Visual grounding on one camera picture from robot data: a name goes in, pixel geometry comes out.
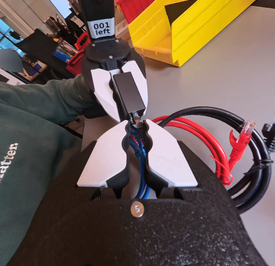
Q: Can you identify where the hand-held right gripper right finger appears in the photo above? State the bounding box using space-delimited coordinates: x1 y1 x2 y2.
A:
145 119 198 188

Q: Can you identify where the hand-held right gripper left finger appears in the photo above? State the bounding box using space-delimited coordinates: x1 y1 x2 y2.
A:
76 120 131 188

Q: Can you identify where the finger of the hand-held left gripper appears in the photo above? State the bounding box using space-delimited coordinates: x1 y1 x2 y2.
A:
91 69 124 123
122 61 149 112

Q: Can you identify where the blue ethernet cable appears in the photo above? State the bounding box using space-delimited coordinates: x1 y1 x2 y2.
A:
128 129 152 200

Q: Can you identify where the black ethernet cable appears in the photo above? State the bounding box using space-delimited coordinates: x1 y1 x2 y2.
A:
129 106 275 214

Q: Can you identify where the yellow plastic bin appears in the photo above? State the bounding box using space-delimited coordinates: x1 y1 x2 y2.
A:
128 0 263 67

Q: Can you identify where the red ethernet cable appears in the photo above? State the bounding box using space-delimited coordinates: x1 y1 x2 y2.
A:
151 117 257 187

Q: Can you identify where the person's left forearm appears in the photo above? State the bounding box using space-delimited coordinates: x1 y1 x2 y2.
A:
0 74 101 122

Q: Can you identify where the red plastic basket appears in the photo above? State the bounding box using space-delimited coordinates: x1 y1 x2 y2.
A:
65 31 92 76

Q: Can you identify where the blue toy box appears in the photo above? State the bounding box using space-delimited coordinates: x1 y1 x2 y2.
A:
53 40 79 63

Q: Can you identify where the red plastic bin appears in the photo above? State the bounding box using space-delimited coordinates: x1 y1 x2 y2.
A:
115 0 166 23

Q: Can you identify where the person's green sweatshirt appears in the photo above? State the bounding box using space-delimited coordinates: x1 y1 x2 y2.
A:
0 99 86 266

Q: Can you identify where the black bin divider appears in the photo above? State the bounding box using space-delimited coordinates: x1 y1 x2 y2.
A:
165 0 200 27

